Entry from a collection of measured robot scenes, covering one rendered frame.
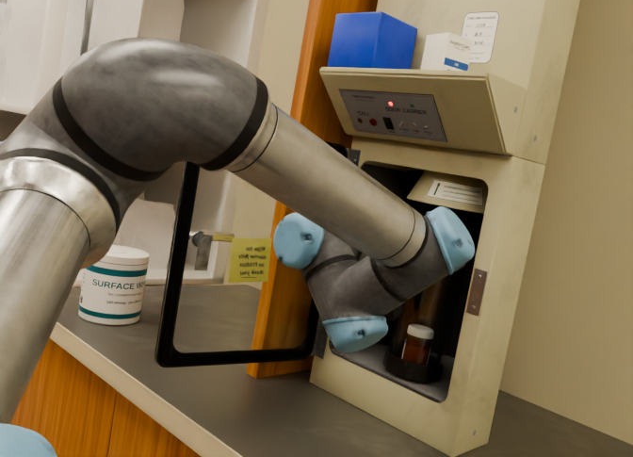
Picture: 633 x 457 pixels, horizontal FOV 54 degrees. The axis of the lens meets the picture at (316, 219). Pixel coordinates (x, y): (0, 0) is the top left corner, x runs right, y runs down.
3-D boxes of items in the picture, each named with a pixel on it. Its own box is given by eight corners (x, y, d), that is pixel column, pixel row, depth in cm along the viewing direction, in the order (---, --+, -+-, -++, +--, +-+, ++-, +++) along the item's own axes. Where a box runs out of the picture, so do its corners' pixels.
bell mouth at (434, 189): (442, 202, 122) (446, 174, 122) (526, 219, 110) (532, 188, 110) (386, 194, 110) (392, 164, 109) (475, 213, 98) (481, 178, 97)
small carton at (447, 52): (443, 81, 98) (450, 42, 98) (465, 80, 94) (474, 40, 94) (419, 74, 96) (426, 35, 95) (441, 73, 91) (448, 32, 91)
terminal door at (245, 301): (311, 359, 116) (349, 145, 112) (154, 368, 98) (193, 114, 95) (309, 358, 117) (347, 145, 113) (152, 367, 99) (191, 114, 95)
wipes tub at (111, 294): (121, 306, 146) (131, 244, 145) (151, 323, 137) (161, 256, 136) (67, 309, 137) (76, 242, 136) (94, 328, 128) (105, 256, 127)
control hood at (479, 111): (351, 135, 114) (362, 80, 114) (514, 156, 92) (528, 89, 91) (308, 125, 106) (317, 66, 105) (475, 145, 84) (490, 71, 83)
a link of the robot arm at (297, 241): (282, 285, 82) (261, 231, 86) (337, 285, 90) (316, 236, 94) (319, 252, 78) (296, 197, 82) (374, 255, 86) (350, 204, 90)
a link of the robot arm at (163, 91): (145, -51, 50) (462, 207, 81) (67, 41, 54) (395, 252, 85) (145, 26, 42) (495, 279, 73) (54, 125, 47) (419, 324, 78)
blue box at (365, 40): (364, 80, 112) (373, 29, 111) (409, 82, 105) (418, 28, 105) (326, 67, 105) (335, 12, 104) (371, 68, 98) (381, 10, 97)
